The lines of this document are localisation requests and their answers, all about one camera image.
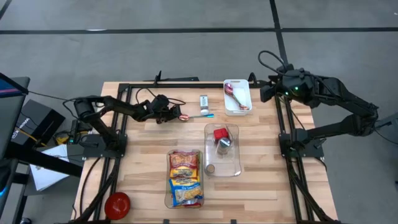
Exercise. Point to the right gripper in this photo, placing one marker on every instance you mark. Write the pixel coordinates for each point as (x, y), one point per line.
(293, 85)

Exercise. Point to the red lid spice jar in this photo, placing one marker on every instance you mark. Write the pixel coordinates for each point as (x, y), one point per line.
(220, 133)

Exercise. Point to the dark red ramen packet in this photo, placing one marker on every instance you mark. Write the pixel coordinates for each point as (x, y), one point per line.
(183, 160)

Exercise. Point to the black metal beam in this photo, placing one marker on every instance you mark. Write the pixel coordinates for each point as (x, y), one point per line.
(46, 161)

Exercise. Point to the blue ramen packet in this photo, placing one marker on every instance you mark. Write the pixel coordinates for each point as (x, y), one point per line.
(187, 191)

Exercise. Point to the glass spice jar white label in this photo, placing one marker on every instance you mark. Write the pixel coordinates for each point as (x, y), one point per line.
(224, 143)

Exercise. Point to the white plastic bin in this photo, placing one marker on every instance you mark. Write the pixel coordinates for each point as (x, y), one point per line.
(245, 90)

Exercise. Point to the rose gold spoon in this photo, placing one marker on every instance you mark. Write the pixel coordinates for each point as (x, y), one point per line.
(245, 107)
(237, 100)

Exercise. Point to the white paper sheet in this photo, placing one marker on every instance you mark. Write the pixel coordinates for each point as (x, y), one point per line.
(46, 179)

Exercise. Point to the clear plastic bin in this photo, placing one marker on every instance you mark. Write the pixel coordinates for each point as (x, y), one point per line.
(167, 186)
(228, 166)

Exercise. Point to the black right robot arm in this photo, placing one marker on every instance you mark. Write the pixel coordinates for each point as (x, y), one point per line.
(345, 102)

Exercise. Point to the white shaker bottle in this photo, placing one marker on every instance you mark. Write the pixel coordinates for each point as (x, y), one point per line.
(204, 102)

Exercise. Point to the black monitor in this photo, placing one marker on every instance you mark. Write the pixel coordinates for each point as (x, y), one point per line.
(9, 118)

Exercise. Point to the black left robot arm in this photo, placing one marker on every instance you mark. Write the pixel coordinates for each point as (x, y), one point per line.
(102, 107)

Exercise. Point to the red bowl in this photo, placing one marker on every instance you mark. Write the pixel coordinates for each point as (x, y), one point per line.
(117, 206)

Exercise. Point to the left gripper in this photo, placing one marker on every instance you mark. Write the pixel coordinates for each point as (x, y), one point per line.
(160, 107)

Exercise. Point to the black box white lettering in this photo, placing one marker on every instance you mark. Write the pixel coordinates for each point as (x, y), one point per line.
(37, 115)

